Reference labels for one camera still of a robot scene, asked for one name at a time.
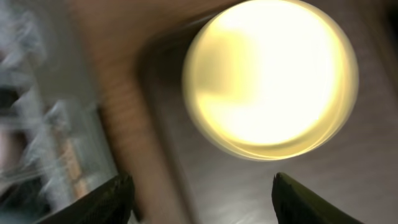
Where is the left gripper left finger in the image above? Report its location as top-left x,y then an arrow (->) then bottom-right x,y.
37,174 -> 134,224

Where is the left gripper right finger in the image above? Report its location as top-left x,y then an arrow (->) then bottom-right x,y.
271,172 -> 362,224

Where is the yellow plate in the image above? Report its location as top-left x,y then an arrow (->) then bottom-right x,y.
182,1 -> 359,161

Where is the grey plastic dish rack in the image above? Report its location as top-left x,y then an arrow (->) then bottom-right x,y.
1,0 -> 118,223

